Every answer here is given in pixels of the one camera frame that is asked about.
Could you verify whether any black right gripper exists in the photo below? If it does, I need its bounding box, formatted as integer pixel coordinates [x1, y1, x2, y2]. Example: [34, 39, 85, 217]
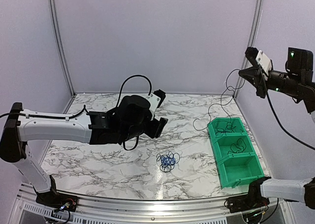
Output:
[239, 65, 303, 98]

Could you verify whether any blue black wire bundle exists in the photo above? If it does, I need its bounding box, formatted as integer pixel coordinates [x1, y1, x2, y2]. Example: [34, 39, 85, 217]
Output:
[156, 151, 180, 173]

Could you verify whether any long black wire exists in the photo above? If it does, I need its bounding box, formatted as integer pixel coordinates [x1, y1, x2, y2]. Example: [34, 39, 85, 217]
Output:
[215, 120, 237, 137]

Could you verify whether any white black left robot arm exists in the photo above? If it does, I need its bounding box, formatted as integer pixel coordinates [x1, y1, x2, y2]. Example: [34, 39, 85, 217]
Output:
[0, 90, 168, 207]

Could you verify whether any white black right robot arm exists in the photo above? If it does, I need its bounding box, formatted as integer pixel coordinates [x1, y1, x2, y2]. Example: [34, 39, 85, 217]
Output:
[226, 47, 315, 212]

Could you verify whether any green three-compartment plastic bin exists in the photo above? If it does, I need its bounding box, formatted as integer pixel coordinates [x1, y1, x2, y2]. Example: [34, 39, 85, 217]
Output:
[207, 117, 264, 189]

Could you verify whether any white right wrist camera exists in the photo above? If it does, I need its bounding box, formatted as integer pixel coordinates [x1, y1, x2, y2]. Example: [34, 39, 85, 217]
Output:
[245, 47, 273, 75]

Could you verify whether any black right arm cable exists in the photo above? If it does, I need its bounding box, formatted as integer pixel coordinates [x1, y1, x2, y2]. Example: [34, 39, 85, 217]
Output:
[258, 66, 315, 151]

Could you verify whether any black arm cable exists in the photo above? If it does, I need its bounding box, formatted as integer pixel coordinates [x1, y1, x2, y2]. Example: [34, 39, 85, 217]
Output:
[258, 66, 315, 151]
[119, 74, 152, 151]

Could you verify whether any aluminium back-right corner post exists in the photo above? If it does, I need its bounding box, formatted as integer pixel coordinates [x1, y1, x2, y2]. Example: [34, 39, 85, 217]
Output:
[233, 0, 264, 100]

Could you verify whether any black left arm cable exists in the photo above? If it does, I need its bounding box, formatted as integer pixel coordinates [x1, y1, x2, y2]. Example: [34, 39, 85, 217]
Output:
[119, 74, 152, 151]

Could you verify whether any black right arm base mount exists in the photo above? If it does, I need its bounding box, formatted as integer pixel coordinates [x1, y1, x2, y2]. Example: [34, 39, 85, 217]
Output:
[224, 177, 271, 213]

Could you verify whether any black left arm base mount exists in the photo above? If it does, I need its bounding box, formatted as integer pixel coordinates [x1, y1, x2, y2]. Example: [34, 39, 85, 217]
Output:
[34, 175, 78, 212]

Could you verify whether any aluminium back-left corner post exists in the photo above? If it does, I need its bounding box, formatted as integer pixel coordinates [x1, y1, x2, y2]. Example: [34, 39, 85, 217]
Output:
[48, 0, 76, 97]

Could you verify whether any aluminium front rail frame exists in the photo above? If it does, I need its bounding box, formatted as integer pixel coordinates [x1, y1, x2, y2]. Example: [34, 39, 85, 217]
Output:
[8, 183, 296, 224]

